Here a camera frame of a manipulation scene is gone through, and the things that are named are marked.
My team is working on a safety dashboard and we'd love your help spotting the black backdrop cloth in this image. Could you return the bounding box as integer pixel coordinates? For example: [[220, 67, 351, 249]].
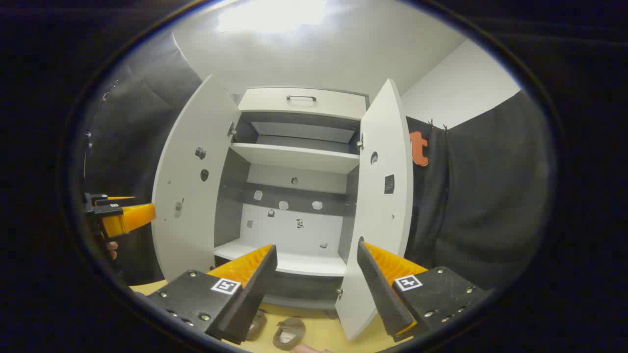
[[405, 91, 557, 295], [81, 32, 204, 285]]

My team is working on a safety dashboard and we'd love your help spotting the white cabinet shelf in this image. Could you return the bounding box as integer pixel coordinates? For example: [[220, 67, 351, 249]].
[[214, 239, 347, 277], [230, 142, 360, 175]]

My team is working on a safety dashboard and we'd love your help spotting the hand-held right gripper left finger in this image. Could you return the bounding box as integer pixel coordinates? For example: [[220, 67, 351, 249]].
[[146, 244, 278, 345]]

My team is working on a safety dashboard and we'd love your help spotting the white cabinet door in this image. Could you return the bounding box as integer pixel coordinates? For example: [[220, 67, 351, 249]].
[[335, 78, 414, 341], [151, 75, 242, 282]]

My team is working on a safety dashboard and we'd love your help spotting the brown shoe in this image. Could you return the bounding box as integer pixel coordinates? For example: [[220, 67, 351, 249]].
[[245, 310, 268, 341], [273, 317, 306, 351]]

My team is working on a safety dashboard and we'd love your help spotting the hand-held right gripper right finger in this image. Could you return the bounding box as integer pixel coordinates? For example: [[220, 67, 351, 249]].
[[357, 240, 493, 343]]

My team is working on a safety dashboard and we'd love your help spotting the white shoe cabinet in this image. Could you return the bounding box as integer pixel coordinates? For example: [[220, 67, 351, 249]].
[[214, 86, 369, 310]]

